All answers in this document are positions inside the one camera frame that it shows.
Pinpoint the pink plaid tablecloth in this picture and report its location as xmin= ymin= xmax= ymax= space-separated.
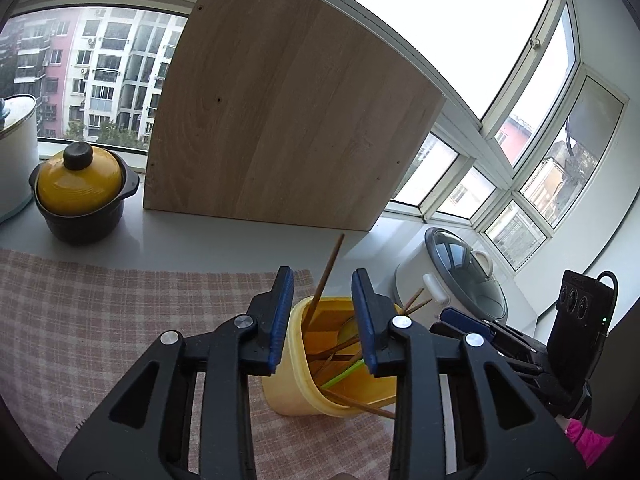
xmin=0 ymin=248 xmax=396 ymax=480

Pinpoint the white floral rice cooker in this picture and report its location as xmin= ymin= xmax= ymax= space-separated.
xmin=394 ymin=226 xmax=538 ymax=336

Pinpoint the yellow pot lid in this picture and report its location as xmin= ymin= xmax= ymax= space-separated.
xmin=36 ymin=141 xmax=126 ymax=217

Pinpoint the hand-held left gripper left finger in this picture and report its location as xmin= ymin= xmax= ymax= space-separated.
xmin=56 ymin=266 xmax=294 ymax=480

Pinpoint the pink clothing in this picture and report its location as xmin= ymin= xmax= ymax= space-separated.
xmin=565 ymin=419 xmax=615 ymax=468

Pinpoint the yellow plastic utensil container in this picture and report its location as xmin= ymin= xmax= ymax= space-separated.
xmin=261 ymin=296 xmax=403 ymax=417

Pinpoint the wooden board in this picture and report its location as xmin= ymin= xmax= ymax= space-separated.
xmin=142 ymin=0 xmax=447 ymax=233

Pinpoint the black clay pot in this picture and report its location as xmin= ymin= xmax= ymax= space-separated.
xmin=28 ymin=160 xmax=141 ymax=247

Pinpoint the green utensil handle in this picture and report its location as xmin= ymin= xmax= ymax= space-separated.
xmin=321 ymin=359 xmax=365 ymax=390

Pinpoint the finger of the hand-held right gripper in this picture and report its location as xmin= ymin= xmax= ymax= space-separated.
xmin=430 ymin=307 xmax=549 ymax=367
xmin=500 ymin=355 xmax=568 ymax=408

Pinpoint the white and teal cooker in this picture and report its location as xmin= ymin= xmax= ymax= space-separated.
xmin=0 ymin=94 xmax=40 ymax=223

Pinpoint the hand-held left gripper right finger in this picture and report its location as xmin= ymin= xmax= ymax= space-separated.
xmin=351 ymin=269 xmax=583 ymax=480

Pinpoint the white window frame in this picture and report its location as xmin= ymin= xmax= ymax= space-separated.
xmin=0 ymin=0 xmax=631 ymax=271

